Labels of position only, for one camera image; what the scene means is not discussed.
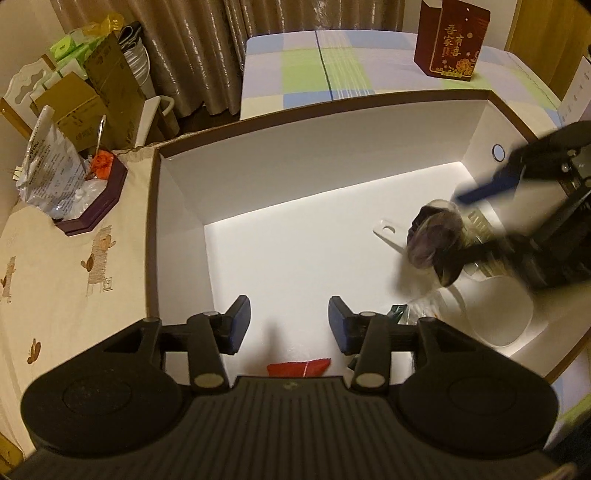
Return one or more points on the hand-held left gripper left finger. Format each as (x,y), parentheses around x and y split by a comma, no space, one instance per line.
(240,323)

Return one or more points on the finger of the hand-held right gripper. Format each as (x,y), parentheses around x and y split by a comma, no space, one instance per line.
(494,249)
(489,188)

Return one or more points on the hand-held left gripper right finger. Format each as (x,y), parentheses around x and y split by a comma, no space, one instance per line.
(339,323)

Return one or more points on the red packet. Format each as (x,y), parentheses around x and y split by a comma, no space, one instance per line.
(298,368)

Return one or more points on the white plastic spoon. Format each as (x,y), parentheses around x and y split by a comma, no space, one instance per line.
(498,314)

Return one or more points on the bag of cotton swabs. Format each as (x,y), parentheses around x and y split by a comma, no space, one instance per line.
(422,308)

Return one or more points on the brown cardboard box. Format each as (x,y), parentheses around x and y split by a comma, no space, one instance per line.
(286,194)

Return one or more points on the white product box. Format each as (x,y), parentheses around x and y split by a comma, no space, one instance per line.
(575,97)

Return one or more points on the red gift box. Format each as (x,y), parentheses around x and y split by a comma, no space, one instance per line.
(450,41)

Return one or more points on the wooden door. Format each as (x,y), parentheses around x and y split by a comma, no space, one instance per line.
(545,23)

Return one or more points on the beige printed cloth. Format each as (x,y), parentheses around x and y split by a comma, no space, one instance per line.
(69,286)

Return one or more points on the purple tray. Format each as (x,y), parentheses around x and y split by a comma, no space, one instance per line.
(97,207)

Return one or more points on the orange toy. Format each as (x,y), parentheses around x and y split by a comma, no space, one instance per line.
(101,165)

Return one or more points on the metal spoon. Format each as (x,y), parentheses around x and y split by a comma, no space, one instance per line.
(100,134)

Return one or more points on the clear plastic bag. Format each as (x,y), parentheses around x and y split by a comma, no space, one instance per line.
(48,161)

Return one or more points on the large cardboard box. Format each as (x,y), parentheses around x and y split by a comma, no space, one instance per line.
(115,87)

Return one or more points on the small cardboard box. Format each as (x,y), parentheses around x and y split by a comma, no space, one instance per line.
(69,113)

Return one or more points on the brown curtain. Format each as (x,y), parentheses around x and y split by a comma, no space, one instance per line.
(231,41)

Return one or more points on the white ribbed basket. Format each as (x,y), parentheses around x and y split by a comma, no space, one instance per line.
(136,60)

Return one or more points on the white chair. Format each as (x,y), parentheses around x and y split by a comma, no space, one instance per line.
(25,85)

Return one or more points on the green tissue pack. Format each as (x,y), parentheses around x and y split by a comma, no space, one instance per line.
(69,50)

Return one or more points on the yellow plastic bag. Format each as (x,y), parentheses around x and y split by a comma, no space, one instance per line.
(104,25)

